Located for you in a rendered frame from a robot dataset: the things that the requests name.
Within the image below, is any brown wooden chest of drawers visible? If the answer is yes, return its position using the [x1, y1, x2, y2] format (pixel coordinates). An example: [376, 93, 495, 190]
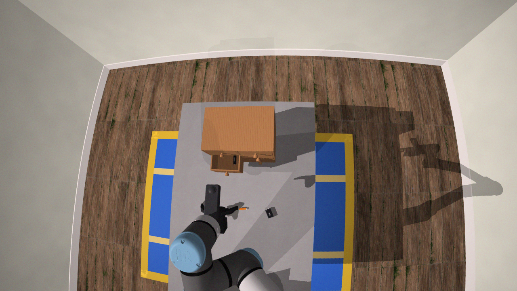
[201, 106, 276, 162]

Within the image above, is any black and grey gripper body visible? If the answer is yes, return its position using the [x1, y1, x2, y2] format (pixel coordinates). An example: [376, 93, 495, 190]
[217, 206, 227, 234]

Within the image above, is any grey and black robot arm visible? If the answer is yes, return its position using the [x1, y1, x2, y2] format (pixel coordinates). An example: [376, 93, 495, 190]
[169, 184, 281, 291]

